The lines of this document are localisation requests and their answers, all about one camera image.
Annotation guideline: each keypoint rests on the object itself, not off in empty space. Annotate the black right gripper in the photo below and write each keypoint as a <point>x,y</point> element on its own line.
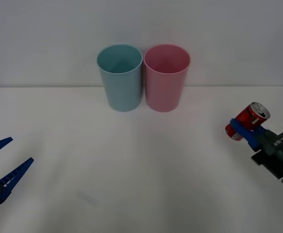
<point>277,143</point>

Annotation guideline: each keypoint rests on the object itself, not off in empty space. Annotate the red drink can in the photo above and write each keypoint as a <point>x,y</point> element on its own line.
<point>248,116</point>

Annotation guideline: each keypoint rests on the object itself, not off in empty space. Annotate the pink plastic bin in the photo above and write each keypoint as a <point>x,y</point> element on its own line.
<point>164,93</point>

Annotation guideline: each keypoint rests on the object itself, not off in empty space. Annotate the pale blue plastic bin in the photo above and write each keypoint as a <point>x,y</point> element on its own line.
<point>123,92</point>

